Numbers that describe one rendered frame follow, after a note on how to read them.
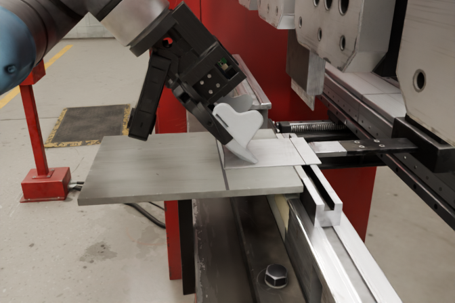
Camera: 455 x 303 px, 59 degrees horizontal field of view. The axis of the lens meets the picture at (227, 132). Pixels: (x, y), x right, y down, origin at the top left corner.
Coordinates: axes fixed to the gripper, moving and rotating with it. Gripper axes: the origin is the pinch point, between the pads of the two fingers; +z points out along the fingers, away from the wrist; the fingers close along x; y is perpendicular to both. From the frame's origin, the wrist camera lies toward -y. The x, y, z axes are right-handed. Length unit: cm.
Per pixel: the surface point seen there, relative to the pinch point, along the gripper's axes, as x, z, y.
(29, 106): 162, -22, -98
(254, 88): 41.0, 8.8, 4.5
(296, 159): -3.0, 4.9, 4.9
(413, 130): 0.5, 15.1, 19.9
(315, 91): -5.3, -2.3, 12.2
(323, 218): -13.5, 6.6, 3.7
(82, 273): 93, 41, -107
